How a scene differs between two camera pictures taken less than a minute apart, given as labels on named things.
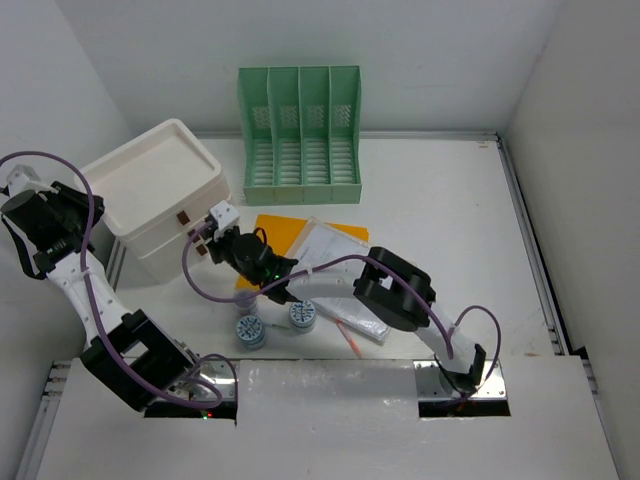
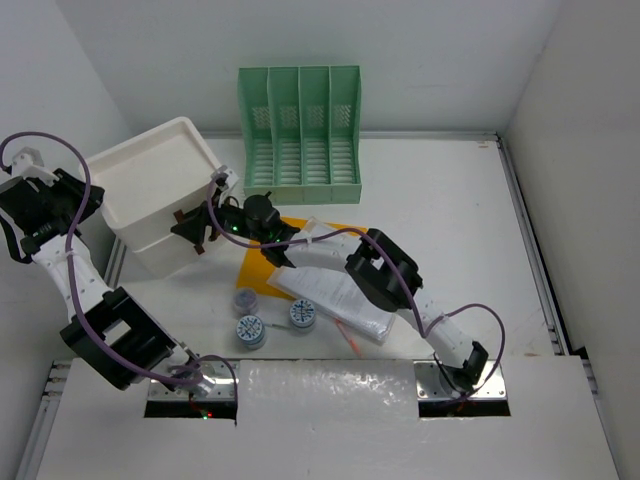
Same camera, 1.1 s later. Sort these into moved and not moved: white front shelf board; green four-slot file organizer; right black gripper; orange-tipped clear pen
Moved: right black gripper
Not moved: white front shelf board; orange-tipped clear pen; green four-slot file organizer
